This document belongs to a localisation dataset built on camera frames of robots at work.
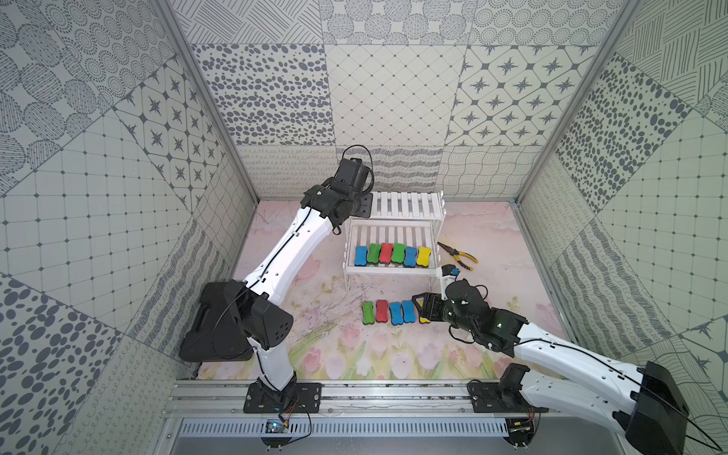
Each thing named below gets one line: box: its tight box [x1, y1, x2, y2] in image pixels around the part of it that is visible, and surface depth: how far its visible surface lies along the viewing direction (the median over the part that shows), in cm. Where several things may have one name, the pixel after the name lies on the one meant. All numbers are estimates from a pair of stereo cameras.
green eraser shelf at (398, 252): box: [391, 242, 407, 263], surface depth 88 cm
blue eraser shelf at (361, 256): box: [354, 245, 369, 267], surface depth 88 cm
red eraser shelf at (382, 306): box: [375, 299, 389, 323], surface depth 92 cm
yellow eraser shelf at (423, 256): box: [416, 246, 433, 267], surface depth 88 cm
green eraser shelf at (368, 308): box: [362, 301, 376, 325], surface depth 92 cm
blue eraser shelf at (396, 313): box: [389, 301, 404, 326], surface depth 92 cm
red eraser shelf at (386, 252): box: [379, 242, 394, 264], surface depth 89 cm
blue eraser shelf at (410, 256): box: [403, 246, 419, 267], surface depth 89 cm
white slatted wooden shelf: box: [343, 190, 447, 300], surface depth 88 cm
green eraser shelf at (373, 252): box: [366, 242, 383, 264], surface depth 89 cm
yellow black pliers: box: [436, 241, 480, 272], surface depth 106 cm
